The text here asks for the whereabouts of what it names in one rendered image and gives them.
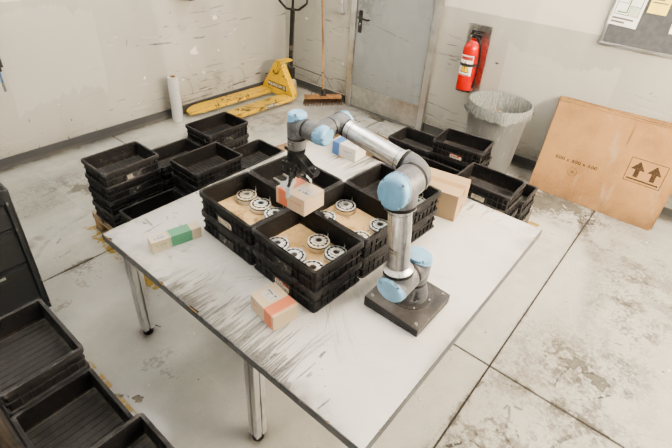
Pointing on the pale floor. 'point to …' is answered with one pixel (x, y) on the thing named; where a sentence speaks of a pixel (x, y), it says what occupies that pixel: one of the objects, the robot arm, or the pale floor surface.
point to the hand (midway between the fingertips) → (300, 192)
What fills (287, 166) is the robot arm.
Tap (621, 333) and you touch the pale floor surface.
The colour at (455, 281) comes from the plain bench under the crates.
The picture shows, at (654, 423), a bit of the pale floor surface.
